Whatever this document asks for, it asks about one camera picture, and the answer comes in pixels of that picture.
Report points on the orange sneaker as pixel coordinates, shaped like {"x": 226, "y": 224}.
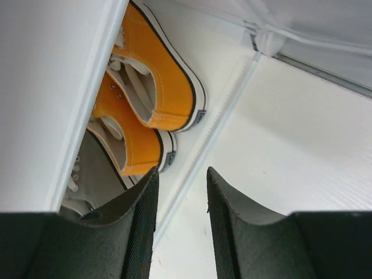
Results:
{"x": 164, "y": 92}
{"x": 133, "y": 148}

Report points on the grey sneaker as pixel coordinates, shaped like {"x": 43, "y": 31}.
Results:
{"x": 94, "y": 180}

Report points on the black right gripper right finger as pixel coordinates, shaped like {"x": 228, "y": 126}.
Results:
{"x": 252, "y": 241}

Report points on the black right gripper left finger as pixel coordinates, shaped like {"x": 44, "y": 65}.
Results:
{"x": 112, "y": 241}

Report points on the white shoe cabinet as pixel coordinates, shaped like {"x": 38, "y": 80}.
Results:
{"x": 282, "y": 136}

